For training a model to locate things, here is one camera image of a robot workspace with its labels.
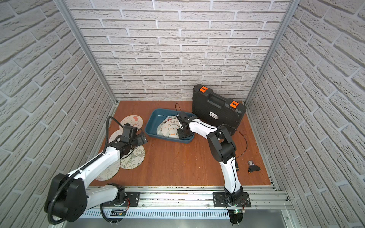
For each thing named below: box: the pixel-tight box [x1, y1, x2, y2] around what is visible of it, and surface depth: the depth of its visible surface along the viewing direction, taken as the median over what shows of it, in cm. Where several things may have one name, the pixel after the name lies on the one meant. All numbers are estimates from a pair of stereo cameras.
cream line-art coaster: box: [119, 145, 146, 170], surface depth 89 cm
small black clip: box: [248, 160, 261, 174], surface depth 87 cm
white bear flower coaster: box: [162, 118, 182, 139], surface depth 102 cm
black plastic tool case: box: [191, 83, 247, 136], surface depth 89 cm
